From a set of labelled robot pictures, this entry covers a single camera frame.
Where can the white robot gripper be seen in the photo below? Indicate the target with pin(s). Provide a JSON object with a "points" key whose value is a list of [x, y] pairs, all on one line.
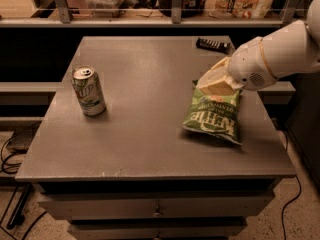
{"points": [[248, 65]]}

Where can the green jalapeno chip bag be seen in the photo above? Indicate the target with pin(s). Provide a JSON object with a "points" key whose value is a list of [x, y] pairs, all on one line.
{"points": [[215, 115]]}

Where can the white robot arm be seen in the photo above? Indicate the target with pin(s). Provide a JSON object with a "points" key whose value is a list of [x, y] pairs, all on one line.
{"points": [[295, 48]]}

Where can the colourful snack bag on shelf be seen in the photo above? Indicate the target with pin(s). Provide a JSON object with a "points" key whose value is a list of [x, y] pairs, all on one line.
{"points": [[243, 9]]}

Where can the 7up soda can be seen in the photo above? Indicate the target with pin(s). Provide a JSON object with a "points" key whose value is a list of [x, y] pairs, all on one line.
{"points": [[88, 90]]}

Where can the black remote control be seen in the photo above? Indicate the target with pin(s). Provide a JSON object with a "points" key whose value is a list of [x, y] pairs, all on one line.
{"points": [[213, 45]]}

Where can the clear plastic container on shelf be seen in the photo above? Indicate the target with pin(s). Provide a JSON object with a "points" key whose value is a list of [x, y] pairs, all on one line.
{"points": [[104, 8]]}

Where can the grey cabinet lower drawer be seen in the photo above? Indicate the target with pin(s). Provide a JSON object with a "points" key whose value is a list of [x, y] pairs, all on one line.
{"points": [[157, 229]]}

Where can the grey cabinet drawer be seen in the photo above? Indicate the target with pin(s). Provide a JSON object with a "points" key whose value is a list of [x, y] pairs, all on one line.
{"points": [[155, 205], [157, 229]]}

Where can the grey cabinet upper drawer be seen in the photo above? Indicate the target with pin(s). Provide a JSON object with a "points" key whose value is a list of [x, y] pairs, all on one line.
{"points": [[155, 205]]}

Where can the black power adapter left floor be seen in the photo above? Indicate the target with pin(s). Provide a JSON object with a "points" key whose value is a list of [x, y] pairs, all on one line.
{"points": [[20, 142]]}

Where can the grey metal shelf rail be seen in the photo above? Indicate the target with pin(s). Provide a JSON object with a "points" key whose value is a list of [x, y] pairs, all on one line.
{"points": [[58, 13]]}

